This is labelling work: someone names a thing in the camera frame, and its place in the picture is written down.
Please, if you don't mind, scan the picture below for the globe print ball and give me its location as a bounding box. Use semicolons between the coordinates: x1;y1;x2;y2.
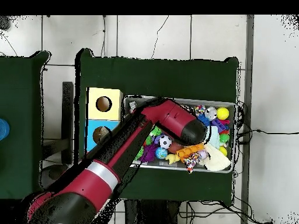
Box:
155;146;169;160

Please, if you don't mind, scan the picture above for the light teal knitted cloth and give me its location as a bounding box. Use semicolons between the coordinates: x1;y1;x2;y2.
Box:
204;125;221;150

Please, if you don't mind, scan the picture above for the cream knitted cloth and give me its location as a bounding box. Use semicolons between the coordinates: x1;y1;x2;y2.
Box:
201;142;232;173

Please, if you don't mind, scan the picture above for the wooden box with three holes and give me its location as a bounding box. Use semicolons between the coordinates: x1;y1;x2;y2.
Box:
84;86;124;159

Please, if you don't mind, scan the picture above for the shallow clear mesh bin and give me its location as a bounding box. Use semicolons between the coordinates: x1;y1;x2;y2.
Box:
121;95;237;174

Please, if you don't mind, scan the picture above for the green spiky ball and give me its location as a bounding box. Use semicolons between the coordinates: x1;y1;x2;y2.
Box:
148;125;164;138

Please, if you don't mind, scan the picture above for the black and white soccer ball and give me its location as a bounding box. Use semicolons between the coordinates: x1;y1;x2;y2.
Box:
158;135;172;150

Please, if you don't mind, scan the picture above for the silver toy robot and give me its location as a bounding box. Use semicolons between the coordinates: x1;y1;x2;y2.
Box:
128;100;139;113

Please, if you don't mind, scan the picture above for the purple spiky ball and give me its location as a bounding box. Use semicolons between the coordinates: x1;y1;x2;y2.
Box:
141;143;159;164

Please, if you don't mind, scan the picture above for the orange toy building block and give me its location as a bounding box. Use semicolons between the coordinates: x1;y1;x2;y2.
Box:
176;142;206;163

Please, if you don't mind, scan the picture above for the dark green table cloth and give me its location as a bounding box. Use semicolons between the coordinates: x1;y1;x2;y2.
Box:
0;50;53;202
74;48;241;207

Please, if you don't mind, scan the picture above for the blue spiky ball with eyes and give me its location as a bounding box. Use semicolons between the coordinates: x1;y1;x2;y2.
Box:
198;114;212;129

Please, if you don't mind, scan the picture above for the plain yellow ball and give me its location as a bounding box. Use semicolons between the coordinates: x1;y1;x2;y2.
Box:
217;107;231;121

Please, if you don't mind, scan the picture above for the blue round disc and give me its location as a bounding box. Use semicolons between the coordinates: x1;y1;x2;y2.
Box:
0;118;10;141

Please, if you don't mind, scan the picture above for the black cable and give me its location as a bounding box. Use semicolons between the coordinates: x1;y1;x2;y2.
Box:
235;128;299;141

